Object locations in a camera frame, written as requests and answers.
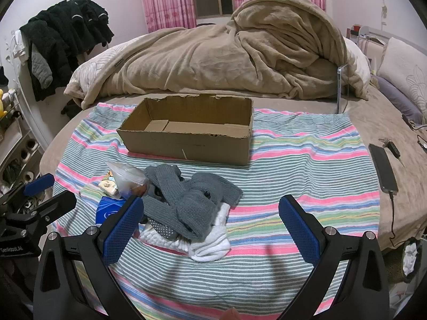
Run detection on black smartphone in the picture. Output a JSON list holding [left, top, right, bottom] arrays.
[[369, 143, 400, 194]]

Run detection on black hanging clothes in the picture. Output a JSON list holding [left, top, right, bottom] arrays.
[[19, 0, 114, 102]]

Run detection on thin black cable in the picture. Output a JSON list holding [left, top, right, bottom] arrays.
[[401, 114, 427, 149]]

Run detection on dark cloth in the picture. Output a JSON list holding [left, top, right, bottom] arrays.
[[61, 101, 83, 118]]

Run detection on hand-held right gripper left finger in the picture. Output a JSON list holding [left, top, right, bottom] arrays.
[[33, 195, 145, 320]]

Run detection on grey bed headboard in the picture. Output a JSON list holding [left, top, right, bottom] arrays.
[[347, 25, 396, 49]]

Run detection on blue tissue packet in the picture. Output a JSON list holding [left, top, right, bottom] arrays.
[[95, 197, 129, 226]]

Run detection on beige fleece blanket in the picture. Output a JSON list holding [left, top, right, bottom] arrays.
[[63, 0, 371, 110]]

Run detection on black charging cable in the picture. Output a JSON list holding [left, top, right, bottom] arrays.
[[380, 191, 416, 251]]

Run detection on clear plastic bag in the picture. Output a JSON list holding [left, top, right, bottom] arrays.
[[106, 161, 149, 199]]

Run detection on wall wire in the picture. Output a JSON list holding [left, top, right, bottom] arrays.
[[379, 0, 390, 25]]

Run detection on cream embroidered pillow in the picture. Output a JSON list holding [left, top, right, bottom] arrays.
[[377, 37, 427, 109]]

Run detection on white plastic bag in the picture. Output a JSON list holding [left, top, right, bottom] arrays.
[[189, 203, 232, 262]]

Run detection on bin with white trash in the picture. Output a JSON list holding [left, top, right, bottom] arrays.
[[397, 235, 427, 275]]

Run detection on brown cardboard box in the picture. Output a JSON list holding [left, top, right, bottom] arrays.
[[116, 93, 254, 166]]

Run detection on bed with tan sheet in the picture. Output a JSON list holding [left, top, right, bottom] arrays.
[[38, 80, 427, 250]]

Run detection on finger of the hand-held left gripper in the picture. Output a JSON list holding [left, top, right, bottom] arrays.
[[18, 191, 78, 225], [0, 173, 56, 207]]

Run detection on grey quilted jacket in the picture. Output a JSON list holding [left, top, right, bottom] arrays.
[[30, 44, 54, 90]]

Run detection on silver metal stand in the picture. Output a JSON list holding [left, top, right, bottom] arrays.
[[336, 65, 349, 114]]

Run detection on striped pastel towel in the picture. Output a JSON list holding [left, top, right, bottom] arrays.
[[52, 103, 382, 320]]

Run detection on black key fob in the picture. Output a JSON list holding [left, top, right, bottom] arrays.
[[378, 138, 401, 158]]

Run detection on grey knit sock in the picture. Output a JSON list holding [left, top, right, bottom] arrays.
[[142, 173, 243, 241], [143, 164, 187, 207]]

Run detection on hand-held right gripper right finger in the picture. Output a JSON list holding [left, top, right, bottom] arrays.
[[278, 195, 391, 320]]

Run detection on grey pillow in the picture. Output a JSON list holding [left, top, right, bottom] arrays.
[[370, 74, 424, 125]]

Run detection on white fluffy sock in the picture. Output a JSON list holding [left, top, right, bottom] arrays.
[[138, 218, 191, 251]]

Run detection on small yellow snack packet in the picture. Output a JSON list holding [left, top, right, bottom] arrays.
[[99, 178, 121, 199]]

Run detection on white shoe rack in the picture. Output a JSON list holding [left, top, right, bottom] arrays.
[[0, 98, 45, 207]]

